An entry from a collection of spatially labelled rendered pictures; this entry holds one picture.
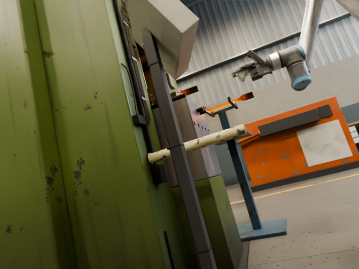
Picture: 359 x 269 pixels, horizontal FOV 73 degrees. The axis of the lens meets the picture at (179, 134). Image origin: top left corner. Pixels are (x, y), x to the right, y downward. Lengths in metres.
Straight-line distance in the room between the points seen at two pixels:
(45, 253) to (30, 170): 0.37
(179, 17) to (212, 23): 9.60
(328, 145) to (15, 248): 4.54
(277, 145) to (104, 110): 3.95
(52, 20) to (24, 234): 1.09
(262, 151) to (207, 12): 7.17
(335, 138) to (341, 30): 5.83
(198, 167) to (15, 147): 0.90
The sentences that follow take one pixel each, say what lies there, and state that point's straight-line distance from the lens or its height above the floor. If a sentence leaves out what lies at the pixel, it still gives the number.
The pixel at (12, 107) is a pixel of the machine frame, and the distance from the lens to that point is 1.48.
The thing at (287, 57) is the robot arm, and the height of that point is 0.96.
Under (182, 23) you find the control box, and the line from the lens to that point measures 0.85.
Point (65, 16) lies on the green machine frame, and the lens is 1.56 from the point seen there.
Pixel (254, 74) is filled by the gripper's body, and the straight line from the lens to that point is 1.44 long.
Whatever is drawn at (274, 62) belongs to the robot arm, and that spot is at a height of 0.96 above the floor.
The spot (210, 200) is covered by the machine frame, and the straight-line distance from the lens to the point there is 1.28.
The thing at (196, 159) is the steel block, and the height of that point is 0.57.
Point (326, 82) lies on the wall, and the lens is 9.48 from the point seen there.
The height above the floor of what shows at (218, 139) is 0.61.
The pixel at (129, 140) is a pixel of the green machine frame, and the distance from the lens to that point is 1.11.
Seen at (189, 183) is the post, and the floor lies 0.47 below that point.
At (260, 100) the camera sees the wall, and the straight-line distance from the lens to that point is 9.11.
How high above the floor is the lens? 0.47
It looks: 11 degrees up
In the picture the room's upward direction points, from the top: 15 degrees counter-clockwise
